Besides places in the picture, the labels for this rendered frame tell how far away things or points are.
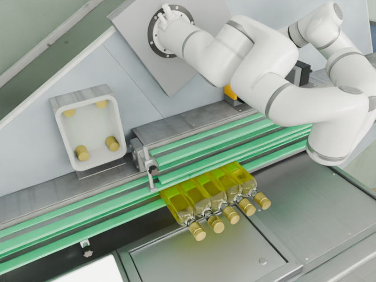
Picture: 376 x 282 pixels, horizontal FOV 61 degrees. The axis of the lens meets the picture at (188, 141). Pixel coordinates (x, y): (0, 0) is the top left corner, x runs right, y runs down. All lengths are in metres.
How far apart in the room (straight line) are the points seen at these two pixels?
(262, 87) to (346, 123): 0.17
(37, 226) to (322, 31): 0.94
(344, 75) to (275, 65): 0.16
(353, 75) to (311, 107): 0.17
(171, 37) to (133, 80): 0.22
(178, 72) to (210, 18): 0.19
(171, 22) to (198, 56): 0.20
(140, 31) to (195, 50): 0.23
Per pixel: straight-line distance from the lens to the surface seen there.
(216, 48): 0.76
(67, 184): 1.11
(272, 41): 0.70
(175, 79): 1.08
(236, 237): 1.11
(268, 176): 1.38
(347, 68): 0.78
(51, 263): 1.21
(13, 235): 1.06
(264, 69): 0.69
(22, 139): 1.08
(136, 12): 0.96
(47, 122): 1.06
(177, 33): 0.90
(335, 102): 0.61
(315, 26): 0.94
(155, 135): 1.07
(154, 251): 1.09
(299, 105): 0.62
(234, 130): 1.11
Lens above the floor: 1.69
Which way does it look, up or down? 48 degrees down
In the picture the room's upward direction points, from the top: 136 degrees clockwise
